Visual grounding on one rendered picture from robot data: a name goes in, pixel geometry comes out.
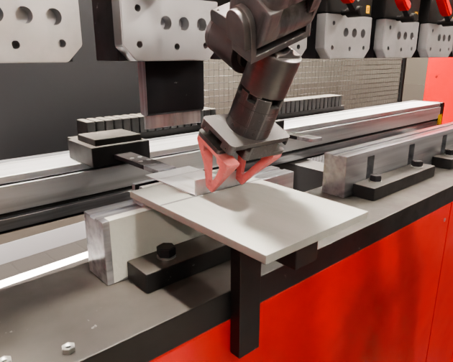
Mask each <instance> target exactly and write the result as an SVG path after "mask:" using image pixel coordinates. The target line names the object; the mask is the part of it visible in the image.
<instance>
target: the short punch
mask: <svg viewBox="0 0 453 362"><path fill-rule="evenodd" d="M137 64H138V77H139V102H140V113H141V114H142V115H143V116H144V122H145V129H156V128H162V127H168V126H178V125H184V124H194V123H201V111H202V110H203V109H204V96H203V60H189V61H137Z"/></svg>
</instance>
